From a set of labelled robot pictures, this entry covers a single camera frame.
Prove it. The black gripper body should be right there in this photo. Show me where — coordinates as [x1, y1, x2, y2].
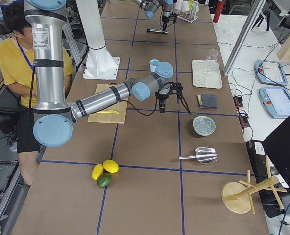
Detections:
[155, 88, 170, 102]
[162, 9, 172, 23]

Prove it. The steel muddler black tip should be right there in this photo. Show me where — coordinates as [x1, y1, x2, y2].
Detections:
[146, 28, 168, 34]

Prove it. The light blue plastic cup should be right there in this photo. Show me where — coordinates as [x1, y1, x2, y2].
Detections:
[149, 59, 160, 72]

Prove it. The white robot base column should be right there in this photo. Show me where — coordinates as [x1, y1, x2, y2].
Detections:
[76, 0, 120, 81]

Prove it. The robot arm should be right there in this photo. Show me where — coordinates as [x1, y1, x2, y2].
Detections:
[133, 0, 176, 34]
[24, 0, 173, 147]

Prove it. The pink plastic cup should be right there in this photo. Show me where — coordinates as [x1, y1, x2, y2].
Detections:
[175, 0, 183, 11]

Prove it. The white plastic cup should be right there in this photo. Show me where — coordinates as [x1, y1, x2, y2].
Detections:
[181, 0, 190, 12]

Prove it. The yellow plastic cup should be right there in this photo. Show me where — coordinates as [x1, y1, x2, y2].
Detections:
[189, 0, 193, 10]

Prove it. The mint green plastic cup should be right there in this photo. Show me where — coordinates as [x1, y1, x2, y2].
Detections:
[192, 1, 199, 14]

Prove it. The yellow lemon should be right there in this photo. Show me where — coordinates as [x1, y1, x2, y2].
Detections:
[91, 164, 104, 181]
[102, 159, 119, 173]

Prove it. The wooden cup tree stand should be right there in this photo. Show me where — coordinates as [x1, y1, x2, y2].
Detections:
[221, 155, 286, 214]

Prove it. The wooden cutting board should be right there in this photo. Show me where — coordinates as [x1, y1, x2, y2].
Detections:
[85, 84, 129, 124]

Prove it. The grey folded cloth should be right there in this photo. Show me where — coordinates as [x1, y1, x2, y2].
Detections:
[197, 94, 218, 109]

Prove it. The green bowl with ice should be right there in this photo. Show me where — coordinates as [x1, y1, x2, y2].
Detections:
[193, 116, 216, 136]

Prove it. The cream bear tray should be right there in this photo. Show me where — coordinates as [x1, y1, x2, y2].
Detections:
[192, 60, 223, 89]

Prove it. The yellow plastic knife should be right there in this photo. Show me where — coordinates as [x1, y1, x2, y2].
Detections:
[96, 110, 119, 114]

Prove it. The red bottle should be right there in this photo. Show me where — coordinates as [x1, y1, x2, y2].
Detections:
[213, 0, 225, 23]

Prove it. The clear wine glass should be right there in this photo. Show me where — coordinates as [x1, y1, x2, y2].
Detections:
[202, 49, 218, 75]

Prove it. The steel ice scoop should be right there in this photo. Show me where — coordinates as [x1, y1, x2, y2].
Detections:
[179, 147, 218, 164]

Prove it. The green lime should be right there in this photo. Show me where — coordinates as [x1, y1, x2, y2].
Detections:
[97, 173, 112, 188]

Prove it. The upper teach pendant tablet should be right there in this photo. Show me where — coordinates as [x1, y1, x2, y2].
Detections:
[254, 60, 288, 86]

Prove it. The teach pendant tablet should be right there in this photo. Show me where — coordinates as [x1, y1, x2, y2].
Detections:
[259, 88, 290, 119]
[254, 60, 288, 86]

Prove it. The lower teach pendant tablet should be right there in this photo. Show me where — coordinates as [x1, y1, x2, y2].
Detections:
[259, 88, 290, 119]

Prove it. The black monitor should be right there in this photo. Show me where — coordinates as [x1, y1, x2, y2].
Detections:
[262, 116, 290, 188]

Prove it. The person in yellow shirt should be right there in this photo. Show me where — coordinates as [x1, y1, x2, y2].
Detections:
[0, 2, 76, 186]

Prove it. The white wire cup rack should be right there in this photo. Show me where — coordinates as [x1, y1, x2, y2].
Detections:
[175, 9, 198, 23]

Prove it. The aluminium frame post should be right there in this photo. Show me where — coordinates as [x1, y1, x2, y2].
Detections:
[223, 0, 266, 76]

